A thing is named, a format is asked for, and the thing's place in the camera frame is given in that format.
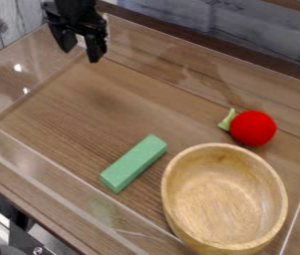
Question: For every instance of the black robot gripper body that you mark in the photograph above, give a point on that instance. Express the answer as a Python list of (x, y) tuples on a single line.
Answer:
[(74, 16)]

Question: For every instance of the wooden oval bowl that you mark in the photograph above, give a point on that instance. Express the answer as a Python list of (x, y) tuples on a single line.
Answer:
[(223, 199)]

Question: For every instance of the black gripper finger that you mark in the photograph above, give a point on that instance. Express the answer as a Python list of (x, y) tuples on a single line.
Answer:
[(95, 46), (64, 37)]

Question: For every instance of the red plush fruit green leaf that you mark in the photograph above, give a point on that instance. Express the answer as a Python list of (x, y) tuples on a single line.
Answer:
[(250, 127)]

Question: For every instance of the clear acrylic tray enclosure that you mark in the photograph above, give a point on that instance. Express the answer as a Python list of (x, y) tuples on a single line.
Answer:
[(74, 114)]

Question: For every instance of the black metal frame bracket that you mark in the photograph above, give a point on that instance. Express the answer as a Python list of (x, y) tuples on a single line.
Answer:
[(19, 237)]

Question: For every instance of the green rectangular block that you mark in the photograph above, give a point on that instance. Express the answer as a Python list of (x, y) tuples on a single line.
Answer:
[(123, 171)]

